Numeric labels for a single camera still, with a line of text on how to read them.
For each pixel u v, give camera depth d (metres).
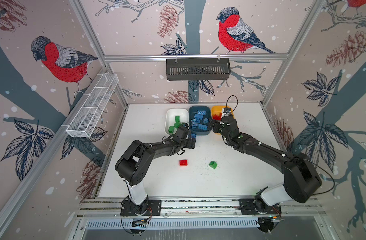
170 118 1.11
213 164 0.87
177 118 1.07
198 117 1.10
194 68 1.07
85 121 0.71
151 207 0.73
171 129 1.00
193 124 1.04
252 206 0.74
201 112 1.14
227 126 0.65
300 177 0.43
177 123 1.06
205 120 1.03
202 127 1.03
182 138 0.75
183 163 0.88
